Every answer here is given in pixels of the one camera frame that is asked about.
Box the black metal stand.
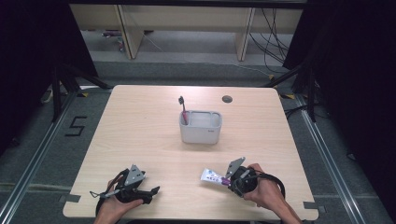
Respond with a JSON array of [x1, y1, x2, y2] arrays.
[[50, 62, 110, 123], [263, 62, 319, 123]]

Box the light wooden shelf unit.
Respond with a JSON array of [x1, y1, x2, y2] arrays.
[[67, 3, 304, 62]]

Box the black left wrist strap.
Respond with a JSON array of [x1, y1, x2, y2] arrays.
[[95, 168, 130, 216]]

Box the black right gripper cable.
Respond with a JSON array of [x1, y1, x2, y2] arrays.
[[248, 172, 287, 200]]

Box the grey toothbrush holder box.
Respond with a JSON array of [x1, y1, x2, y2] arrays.
[[178, 109, 223, 146]]

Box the person's left hand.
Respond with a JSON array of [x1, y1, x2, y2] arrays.
[[93, 178, 145, 224]]

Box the person's right hand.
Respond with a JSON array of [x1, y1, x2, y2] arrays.
[[242, 162, 290, 213]]

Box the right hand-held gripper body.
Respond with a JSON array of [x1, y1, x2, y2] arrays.
[[224, 156, 260, 199]]

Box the black floor cable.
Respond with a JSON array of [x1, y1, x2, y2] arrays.
[[284, 104, 310, 119]]

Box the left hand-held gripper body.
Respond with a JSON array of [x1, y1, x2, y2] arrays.
[[89, 163, 154, 205]]

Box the black hanging cables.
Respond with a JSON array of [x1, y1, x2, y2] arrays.
[[248, 7, 291, 75]]

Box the pink toothbrush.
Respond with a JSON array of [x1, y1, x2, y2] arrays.
[[177, 95, 190, 126]]

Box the metal floor rail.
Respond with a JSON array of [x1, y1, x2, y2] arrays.
[[294, 93, 366, 224], [0, 91, 79, 224]]

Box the black curtain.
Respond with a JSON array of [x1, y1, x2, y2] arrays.
[[0, 0, 98, 157], [282, 0, 396, 216]]

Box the white purple toothpaste tube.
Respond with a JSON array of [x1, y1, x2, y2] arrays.
[[199, 167, 232, 188]]

